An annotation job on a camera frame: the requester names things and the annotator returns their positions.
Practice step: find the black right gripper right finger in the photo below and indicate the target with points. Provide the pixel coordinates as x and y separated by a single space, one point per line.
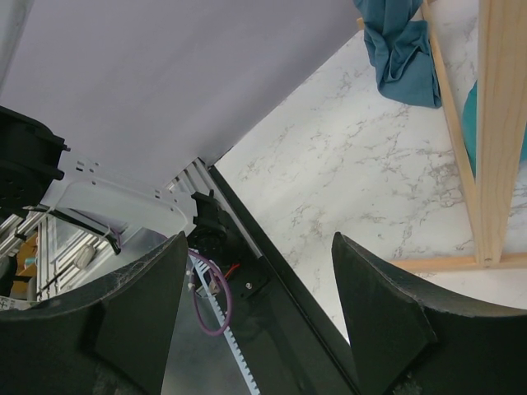
410 336

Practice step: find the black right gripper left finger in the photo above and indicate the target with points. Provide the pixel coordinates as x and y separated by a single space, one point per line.
110 336

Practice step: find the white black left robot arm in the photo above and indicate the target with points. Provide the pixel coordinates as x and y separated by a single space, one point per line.
39 172

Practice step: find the teal hanging cloth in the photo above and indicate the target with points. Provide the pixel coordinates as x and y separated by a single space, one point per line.
469 126

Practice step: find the dark blue cloth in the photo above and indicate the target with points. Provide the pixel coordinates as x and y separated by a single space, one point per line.
399 49

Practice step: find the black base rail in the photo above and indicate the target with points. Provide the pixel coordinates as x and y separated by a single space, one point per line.
288 341

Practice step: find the white slotted cable duct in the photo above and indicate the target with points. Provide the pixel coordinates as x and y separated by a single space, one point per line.
209 274

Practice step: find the wooden drying rack frame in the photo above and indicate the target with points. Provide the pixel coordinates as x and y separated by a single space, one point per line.
501 121

